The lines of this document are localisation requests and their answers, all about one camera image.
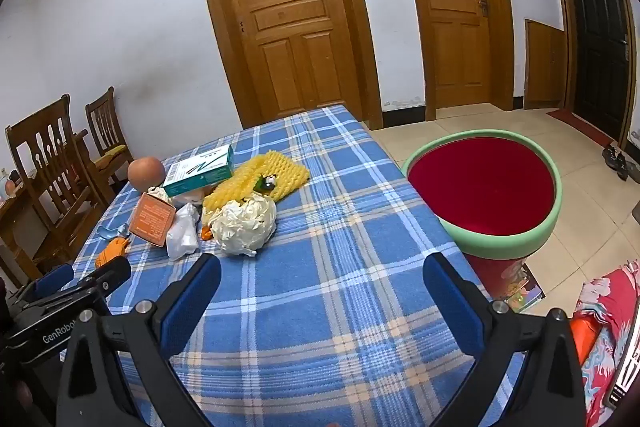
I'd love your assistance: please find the red doormat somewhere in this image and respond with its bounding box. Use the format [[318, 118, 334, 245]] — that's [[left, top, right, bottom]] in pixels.
[[545, 108, 615, 149]]

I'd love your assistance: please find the translucent white plastic bag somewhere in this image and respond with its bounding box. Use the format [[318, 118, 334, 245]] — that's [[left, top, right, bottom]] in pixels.
[[166, 203, 202, 262]]

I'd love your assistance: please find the blue plastic scoop piece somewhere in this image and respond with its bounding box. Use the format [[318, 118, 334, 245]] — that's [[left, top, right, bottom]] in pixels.
[[97, 222, 132, 242]]

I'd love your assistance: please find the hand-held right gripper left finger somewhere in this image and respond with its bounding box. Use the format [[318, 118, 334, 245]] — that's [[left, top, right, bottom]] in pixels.
[[56, 252, 223, 427]]

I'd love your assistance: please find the small wooden chair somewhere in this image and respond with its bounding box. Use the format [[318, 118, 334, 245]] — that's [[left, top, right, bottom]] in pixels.
[[72, 86, 135, 188]]

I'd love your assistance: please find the large wooden chair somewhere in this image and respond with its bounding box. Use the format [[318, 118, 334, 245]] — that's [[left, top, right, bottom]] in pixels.
[[4, 93, 118, 278]]

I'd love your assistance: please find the printed magazine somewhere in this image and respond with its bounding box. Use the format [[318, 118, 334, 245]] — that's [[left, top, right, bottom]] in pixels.
[[492, 259, 546, 313]]

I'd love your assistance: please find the orange snack packet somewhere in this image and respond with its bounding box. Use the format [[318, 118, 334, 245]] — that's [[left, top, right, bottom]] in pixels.
[[95, 237, 132, 269]]

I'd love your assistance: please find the yellow seat cushion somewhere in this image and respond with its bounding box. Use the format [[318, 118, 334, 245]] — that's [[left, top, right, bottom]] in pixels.
[[95, 144, 128, 168]]

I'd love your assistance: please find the red floral cloth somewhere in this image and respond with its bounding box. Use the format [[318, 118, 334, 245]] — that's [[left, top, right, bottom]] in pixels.
[[570, 259, 640, 427]]

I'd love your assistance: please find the black metal door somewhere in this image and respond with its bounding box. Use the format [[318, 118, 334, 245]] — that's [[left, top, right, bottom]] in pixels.
[[545, 0, 638, 148]]

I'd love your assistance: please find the red bin with green rim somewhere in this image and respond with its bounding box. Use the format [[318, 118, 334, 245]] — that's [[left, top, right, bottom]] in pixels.
[[401, 128, 562, 303]]

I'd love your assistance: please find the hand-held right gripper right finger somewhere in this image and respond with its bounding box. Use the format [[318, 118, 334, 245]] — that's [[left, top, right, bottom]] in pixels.
[[422, 252, 587, 427]]

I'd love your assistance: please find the orange cardboard box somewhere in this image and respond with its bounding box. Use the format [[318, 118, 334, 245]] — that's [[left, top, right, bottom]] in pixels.
[[128, 192, 177, 249]]

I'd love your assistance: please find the orange-brown round fruit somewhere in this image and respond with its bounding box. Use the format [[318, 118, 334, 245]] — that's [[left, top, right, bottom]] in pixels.
[[127, 156, 166, 194]]

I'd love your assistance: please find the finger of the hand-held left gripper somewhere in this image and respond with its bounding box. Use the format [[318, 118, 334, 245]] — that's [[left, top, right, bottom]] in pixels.
[[65, 256, 132, 308], [17, 263, 76, 308]]

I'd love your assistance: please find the orange plastic tube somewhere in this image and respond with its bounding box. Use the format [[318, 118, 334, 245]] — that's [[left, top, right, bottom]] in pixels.
[[570, 317, 603, 365]]

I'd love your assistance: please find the low wooden cabinet door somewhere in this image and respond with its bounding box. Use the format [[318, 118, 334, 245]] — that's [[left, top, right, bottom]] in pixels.
[[523, 19, 568, 110]]

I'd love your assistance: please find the blue plaid tablecloth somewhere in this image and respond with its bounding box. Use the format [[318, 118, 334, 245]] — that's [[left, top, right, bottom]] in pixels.
[[60, 104, 526, 427]]

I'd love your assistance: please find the yellow foam net sleeve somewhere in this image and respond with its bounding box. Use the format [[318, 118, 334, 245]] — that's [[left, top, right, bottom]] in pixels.
[[201, 149, 310, 214]]

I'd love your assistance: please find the white green medicine box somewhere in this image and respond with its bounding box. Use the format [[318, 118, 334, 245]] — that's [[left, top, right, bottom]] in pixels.
[[162, 144, 236, 198]]

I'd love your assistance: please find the narrow wooden door with handle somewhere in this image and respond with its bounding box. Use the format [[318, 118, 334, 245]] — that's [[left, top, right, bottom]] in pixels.
[[391, 0, 516, 122]]

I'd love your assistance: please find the wide panelled wooden door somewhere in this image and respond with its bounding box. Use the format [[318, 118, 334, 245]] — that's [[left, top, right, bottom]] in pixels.
[[191, 0, 385, 130]]

